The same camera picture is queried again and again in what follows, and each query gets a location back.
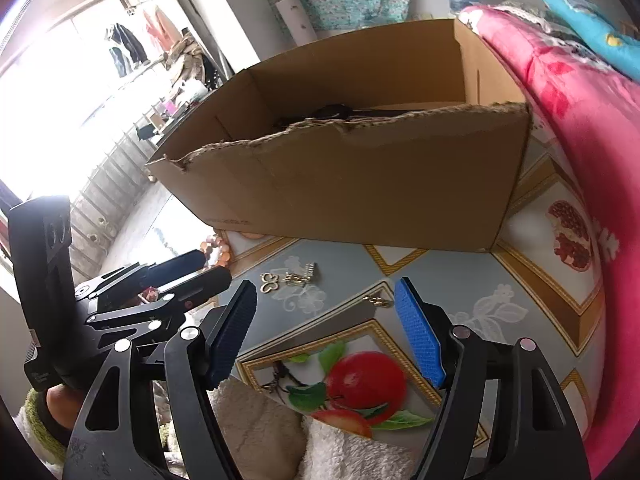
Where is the fruit printed tablecloth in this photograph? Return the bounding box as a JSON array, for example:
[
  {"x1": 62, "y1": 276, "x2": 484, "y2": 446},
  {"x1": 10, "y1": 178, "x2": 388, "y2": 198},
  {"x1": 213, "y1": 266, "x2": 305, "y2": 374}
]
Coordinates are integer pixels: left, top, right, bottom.
[{"x1": 102, "y1": 120, "x2": 610, "y2": 461}]

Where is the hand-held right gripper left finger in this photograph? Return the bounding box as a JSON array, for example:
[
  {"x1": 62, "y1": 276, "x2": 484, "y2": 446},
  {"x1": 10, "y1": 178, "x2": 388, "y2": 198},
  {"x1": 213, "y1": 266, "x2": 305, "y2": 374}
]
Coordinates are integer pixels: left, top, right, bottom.
[{"x1": 60, "y1": 280, "x2": 258, "y2": 480}]

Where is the pink floral blanket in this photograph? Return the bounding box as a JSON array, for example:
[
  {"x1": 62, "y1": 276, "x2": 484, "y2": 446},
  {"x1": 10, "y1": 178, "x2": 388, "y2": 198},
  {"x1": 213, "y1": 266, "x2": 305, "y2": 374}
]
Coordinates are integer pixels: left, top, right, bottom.
[{"x1": 457, "y1": 2, "x2": 640, "y2": 480}]

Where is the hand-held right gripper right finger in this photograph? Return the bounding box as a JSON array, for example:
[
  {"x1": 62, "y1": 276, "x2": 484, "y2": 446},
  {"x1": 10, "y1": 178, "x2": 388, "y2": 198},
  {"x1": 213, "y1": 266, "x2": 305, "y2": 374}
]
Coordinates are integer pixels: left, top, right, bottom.
[{"x1": 394, "y1": 276, "x2": 591, "y2": 480}]

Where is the blue cartoon quilt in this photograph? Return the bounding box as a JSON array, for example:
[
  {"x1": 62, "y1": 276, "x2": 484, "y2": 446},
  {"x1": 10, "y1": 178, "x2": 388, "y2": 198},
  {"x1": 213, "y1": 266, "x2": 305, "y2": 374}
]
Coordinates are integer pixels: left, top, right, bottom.
[{"x1": 540, "y1": 0, "x2": 640, "y2": 83}]

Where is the pink hanging garment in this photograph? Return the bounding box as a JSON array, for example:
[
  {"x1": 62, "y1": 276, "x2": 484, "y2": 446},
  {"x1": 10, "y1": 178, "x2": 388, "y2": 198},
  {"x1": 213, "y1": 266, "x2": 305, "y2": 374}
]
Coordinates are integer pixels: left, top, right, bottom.
[{"x1": 142, "y1": 5, "x2": 176, "y2": 54}]

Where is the grey lace bedding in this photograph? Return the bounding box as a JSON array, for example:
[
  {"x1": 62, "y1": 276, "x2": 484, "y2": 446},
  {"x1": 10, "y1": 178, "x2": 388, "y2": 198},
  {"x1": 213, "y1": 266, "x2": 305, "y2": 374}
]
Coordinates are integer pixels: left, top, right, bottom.
[{"x1": 492, "y1": 0, "x2": 596, "y2": 56}]

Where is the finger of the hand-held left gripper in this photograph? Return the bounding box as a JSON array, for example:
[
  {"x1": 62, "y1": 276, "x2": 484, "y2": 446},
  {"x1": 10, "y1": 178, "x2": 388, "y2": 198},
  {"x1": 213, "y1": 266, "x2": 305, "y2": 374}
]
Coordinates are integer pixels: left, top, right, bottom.
[
  {"x1": 89, "y1": 266, "x2": 233, "y2": 347},
  {"x1": 75, "y1": 251, "x2": 207, "y2": 307}
]

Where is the white fluffy towel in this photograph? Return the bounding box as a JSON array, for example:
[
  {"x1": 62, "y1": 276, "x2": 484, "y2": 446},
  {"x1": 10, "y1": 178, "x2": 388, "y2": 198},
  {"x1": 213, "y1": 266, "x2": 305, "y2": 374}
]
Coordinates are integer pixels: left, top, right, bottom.
[{"x1": 207, "y1": 377, "x2": 420, "y2": 480}]

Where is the white paper roll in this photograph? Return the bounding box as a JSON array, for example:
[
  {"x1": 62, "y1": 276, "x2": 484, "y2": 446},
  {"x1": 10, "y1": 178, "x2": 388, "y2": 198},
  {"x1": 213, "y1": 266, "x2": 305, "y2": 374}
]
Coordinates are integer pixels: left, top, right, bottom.
[{"x1": 275, "y1": 0, "x2": 319, "y2": 47}]

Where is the person's left forearm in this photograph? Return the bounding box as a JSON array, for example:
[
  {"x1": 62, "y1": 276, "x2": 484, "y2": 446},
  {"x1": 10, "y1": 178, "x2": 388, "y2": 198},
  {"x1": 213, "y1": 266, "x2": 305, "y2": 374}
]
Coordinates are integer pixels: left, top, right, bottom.
[{"x1": 15, "y1": 384, "x2": 81, "y2": 457}]

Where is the black strap accessory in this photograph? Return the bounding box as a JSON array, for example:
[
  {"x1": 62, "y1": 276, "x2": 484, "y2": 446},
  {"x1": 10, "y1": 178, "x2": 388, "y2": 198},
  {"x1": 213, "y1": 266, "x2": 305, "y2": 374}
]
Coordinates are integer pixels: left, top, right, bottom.
[{"x1": 272, "y1": 102, "x2": 401, "y2": 128}]

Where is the metal balcony railing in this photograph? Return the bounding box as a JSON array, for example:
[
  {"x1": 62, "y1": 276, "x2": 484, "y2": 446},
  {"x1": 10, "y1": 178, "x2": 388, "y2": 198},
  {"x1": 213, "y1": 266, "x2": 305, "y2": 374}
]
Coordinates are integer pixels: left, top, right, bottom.
[{"x1": 70, "y1": 60, "x2": 172, "y2": 272}]

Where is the pink orange bead bracelet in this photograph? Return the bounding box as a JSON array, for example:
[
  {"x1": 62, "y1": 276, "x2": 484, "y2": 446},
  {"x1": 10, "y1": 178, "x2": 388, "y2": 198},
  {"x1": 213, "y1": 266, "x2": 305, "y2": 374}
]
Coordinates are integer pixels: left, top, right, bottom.
[{"x1": 199, "y1": 232, "x2": 234, "y2": 269}]

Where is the pile of cloth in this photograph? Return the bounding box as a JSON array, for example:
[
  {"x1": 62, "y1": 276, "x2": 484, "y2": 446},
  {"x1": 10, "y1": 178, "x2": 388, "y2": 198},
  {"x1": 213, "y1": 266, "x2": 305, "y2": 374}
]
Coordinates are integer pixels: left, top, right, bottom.
[{"x1": 165, "y1": 30, "x2": 222, "y2": 87}]

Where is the brown cardboard box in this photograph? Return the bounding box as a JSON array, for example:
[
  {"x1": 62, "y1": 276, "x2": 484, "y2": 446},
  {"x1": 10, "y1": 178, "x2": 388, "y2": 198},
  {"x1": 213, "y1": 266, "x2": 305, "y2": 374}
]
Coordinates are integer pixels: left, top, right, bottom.
[{"x1": 145, "y1": 18, "x2": 532, "y2": 253}]

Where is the gold silver clip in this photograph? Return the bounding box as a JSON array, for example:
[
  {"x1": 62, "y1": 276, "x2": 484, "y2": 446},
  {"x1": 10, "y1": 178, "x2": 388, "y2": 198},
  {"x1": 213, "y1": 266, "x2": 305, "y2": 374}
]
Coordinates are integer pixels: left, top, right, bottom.
[{"x1": 285, "y1": 262, "x2": 319, "y2": 287}]

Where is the dark hanging jacket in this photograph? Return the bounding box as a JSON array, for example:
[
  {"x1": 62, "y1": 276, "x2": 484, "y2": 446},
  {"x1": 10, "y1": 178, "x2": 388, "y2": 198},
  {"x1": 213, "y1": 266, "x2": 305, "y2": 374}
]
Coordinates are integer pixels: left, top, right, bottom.
[{"x1": 106, "y1": 22, "x2": 149, "y2": 79}]

